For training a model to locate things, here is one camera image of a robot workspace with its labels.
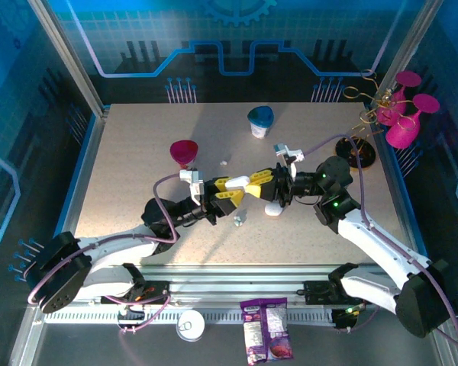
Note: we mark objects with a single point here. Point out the aluminium frame post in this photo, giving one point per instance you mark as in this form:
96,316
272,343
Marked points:
412,38
71,57

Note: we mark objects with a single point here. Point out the small black electronics box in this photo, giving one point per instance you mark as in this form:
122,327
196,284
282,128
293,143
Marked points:
345,318
131,317

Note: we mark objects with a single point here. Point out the cup with red lid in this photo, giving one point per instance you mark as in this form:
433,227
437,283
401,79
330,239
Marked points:
183,150

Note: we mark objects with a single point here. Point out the aluminium side frame rail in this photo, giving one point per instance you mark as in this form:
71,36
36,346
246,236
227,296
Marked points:
394,171
87,167

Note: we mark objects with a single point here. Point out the pink wine glass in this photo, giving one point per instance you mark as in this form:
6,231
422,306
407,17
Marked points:
408,79
400,133

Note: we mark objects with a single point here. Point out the aluminium front frame rail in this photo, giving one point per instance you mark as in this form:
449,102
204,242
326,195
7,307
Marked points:
233,274

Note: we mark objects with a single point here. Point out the white round lid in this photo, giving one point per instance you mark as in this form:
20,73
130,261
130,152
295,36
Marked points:
192,321

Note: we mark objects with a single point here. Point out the purple snack bag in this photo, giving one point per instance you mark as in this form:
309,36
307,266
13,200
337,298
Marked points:
267,328

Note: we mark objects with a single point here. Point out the white square earbud case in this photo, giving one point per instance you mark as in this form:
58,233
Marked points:
238,183

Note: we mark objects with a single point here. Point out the white cup with blue lid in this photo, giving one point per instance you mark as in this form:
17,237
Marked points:
260,118

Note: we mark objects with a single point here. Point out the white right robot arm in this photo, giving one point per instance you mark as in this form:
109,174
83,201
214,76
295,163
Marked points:
378,244

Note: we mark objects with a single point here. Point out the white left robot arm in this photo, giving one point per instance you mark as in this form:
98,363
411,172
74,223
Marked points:
114,248

